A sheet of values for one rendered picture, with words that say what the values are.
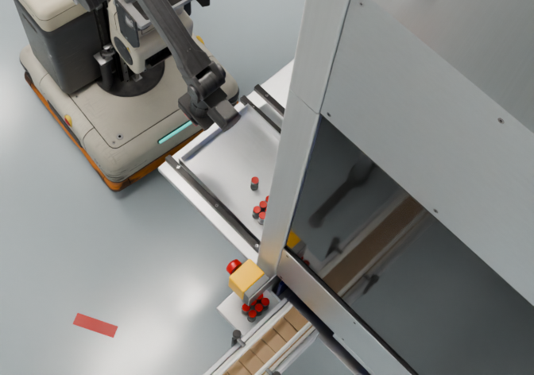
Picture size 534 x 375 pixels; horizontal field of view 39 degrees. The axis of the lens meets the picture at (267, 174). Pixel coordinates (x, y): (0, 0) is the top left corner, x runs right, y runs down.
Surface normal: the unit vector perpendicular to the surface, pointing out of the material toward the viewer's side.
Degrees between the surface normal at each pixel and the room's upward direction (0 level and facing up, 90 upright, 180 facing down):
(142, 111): 0
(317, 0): 90
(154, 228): 0
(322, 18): 90
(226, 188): 0
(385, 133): 90
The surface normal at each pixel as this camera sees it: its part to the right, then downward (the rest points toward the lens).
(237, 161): 0.07, -0.42
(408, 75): -0.71, 0.61
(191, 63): 0.47, 0.21
